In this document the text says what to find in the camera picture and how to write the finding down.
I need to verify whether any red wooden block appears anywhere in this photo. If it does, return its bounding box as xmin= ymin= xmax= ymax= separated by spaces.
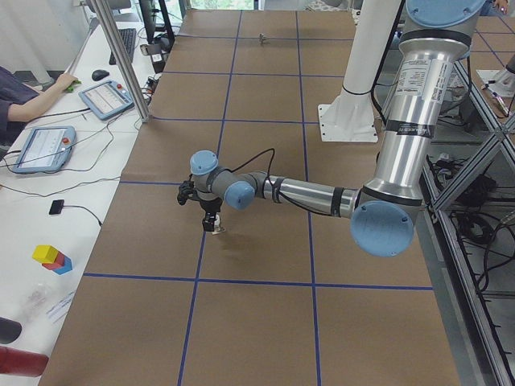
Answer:
xmin=42 ymin=253 xmax=66 ymax=271

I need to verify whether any near teach pendant tablet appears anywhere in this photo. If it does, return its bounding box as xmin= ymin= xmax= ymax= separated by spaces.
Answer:
xmin=10 ymin=125 xmax=76 ymax=175

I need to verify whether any person's forearm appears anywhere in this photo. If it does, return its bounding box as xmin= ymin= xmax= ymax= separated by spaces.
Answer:
xmin=7 ymin=88 xmax=62 ymax=123

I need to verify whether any black keyboard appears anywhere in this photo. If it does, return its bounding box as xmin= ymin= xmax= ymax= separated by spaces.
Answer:
xmin=118 ymin=28 xmax=137 ymax=63

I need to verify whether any person's hand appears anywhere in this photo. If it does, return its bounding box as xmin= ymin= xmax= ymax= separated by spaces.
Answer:
xmin=53 ymin=73 xmax=80 ymax=92

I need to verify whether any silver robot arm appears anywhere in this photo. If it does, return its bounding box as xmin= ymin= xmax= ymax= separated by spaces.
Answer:
xmin=178 ymin=1 xmax=483 ymax=257

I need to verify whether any black camera cable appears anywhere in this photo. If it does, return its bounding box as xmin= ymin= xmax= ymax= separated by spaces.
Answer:
xmin=233 ymin=147 xmax=277 ymax=178

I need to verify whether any blue wooden block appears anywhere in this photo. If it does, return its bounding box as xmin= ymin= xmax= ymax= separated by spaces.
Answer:
xmin=53 ymin=256 xmax=72 ymax=275

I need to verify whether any yellow wooden block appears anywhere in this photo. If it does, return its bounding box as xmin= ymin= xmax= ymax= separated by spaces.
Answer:
xmin=32 ymin=244 xmax=59 ymax=264

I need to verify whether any red cylinder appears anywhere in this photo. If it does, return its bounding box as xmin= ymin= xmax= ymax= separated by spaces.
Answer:
xmin=1 ymin=346 xmax=49 ymax=377

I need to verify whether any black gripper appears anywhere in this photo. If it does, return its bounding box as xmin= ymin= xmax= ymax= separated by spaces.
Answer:
xmin=200 ymin=198 xmax=220 ymax=232

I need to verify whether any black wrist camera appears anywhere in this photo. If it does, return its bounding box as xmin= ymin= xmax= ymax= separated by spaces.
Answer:
xmin=176 ymin=180 xmax=199 ymax=206

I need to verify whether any far teach pendant tablet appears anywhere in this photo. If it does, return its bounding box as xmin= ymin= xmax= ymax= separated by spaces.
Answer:
xmin=79 ymin=80 xmax=134 ymax=121

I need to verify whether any black computer mouse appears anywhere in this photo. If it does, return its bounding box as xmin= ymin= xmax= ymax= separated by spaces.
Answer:
xmin=91 ymin=69 xmax=109 ymax=81

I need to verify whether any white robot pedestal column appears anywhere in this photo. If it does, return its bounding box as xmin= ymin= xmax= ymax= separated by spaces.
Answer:
xmin=318 ymin=0 xmax=404 ymax=143

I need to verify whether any aluminium frame post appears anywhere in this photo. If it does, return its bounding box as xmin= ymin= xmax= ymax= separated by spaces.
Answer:
xmin=92 ymin=0 xmax=150 ymax=123

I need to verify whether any black cylinder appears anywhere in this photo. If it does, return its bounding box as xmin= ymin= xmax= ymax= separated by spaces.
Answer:
xmin=0 ymin=317 xmax=23 ymax=344

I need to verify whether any teach pendant tablet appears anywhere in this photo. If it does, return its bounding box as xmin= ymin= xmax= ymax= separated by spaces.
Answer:
xmin=79 ymin=80 xmax=134 ymax=121
xmin=10 ymin=125 xmax=76 ymax=175

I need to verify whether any small black box device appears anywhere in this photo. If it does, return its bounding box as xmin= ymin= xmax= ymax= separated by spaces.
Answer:
xmin=48 ymin=199 xmax=64 ymax=216

